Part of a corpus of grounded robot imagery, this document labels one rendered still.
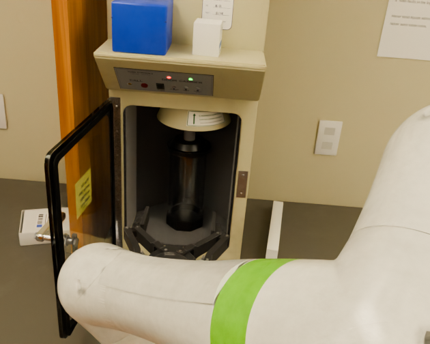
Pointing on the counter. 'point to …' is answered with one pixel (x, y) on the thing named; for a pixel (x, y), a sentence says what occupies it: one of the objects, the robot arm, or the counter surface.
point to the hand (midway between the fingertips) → (180, 218)
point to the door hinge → (117, 168)
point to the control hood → (127, 61)
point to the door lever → (43, 233)
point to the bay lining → (223, 201)
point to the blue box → (142, 26)
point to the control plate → (135, 75)
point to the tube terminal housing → (181, 35)
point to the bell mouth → (193, 119)
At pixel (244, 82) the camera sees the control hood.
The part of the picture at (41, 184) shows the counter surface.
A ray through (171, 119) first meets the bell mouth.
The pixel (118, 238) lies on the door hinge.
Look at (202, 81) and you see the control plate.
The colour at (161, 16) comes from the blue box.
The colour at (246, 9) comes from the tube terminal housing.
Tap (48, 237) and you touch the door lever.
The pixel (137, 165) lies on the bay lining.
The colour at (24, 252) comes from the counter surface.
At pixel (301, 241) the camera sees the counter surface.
